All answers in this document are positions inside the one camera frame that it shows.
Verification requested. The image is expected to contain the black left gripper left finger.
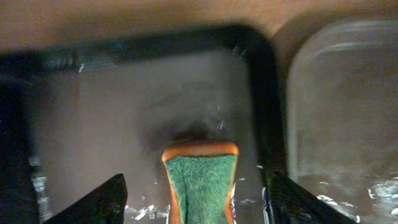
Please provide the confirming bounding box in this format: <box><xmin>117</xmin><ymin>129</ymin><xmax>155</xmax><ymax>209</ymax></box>
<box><xmin>44</xmin><ymin>174</ymin><xmax>128</xmax><ymax>224</ymax></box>

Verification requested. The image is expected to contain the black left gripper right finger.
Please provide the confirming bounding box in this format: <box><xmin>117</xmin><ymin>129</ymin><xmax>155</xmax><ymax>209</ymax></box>
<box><xmin>267</xmin><ymin>172</ymin><xmax>356</xmax><ymax>224</ymax></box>

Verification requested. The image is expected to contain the orange green scrub sponge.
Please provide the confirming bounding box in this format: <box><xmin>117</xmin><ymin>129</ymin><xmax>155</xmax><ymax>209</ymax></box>
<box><xmin>162</xmin><ymin>141</ymin><xmax>239</xmax><ymax>224</ymax></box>

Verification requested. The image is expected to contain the small black tray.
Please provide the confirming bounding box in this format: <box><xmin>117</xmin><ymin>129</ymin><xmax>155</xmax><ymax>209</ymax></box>
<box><xmin>1</xmin><ymin>24</ymin><xmax>284</xmax><ymax>223</ymax></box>

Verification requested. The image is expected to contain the large brown serving tray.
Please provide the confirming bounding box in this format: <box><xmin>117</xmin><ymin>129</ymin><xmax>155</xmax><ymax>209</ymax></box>
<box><xmin>287</xmin><ymin>19</ymin><xmax>397</xmax><ymax>223</ymax></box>

